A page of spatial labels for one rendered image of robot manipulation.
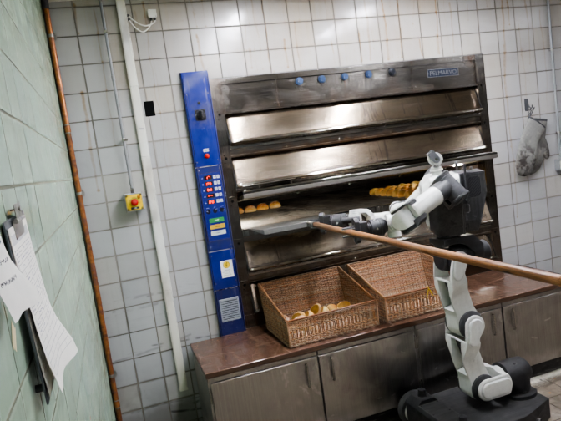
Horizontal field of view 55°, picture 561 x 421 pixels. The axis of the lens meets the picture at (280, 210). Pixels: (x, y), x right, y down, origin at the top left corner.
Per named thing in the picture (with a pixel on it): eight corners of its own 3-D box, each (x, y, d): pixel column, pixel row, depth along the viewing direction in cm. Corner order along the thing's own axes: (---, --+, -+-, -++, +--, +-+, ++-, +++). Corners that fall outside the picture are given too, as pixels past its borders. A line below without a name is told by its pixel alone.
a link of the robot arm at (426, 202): (416, 229, 231) (450, 204, 240) (398, 205, 232) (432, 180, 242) (403, 236, 242) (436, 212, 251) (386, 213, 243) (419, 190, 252)
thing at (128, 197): (126, 211, 307) (123, 194, 306) (144, 209, 310) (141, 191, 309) (126, 212, 300) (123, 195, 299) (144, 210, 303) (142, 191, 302)
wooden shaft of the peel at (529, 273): (568, 286, 141) (568, 274, 141) (559, 288, 140) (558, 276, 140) (317, 226, 303) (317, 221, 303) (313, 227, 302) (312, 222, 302)
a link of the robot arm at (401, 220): (396, 237, 255) (401, 236, 236) (382, 220, 256) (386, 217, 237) (414, 224, 255) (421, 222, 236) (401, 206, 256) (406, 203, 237)
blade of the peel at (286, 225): (352, 218, 319) (351, 213, 319) (264, 235, 302) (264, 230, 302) (328, 214, 353) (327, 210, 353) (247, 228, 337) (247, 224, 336)
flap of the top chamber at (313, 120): (230, 145, 322) (223, 115, 327) (479, 113, 375) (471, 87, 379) (231, 142, 318) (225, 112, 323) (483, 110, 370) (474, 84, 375)
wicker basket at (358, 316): (262, 326, 333) (255, 282, 330) (343, 306, 351) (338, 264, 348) (289, 350, 288) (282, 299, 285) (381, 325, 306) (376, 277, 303)
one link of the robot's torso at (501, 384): (487, 382, 299) (486, 358, 297) (514, 395, 280) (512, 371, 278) (457, 392, 292) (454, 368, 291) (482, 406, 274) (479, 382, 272)
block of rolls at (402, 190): (367, 195, 436) (366, 188, 436) (418, 186, 450) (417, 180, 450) (407, 198, 379) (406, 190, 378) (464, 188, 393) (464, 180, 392)
